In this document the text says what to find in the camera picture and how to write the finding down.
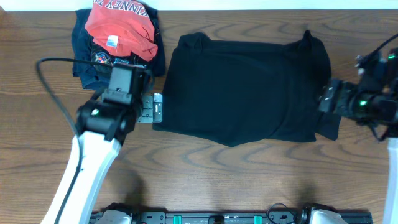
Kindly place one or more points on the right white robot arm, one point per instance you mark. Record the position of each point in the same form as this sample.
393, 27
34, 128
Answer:
373, 103

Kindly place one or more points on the navy folded t-shirt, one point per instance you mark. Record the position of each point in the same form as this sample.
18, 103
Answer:
94, 77

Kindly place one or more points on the black patterned folded shirt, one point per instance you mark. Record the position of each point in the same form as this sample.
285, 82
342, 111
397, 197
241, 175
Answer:
100, 55

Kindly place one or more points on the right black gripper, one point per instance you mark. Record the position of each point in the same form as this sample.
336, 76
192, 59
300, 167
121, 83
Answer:
344, 89

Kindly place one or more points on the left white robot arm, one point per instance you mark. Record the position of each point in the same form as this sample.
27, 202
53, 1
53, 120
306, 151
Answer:
103, 124

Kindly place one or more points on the orange folded t-shirt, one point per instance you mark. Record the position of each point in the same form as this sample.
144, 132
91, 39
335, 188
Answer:
122, 27

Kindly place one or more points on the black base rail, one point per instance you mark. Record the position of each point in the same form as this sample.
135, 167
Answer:
277, 214

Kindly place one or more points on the black t-shirt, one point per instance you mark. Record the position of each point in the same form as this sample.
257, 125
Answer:
238, 92

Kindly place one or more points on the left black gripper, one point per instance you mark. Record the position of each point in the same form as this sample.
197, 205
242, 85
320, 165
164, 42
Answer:
154, 112

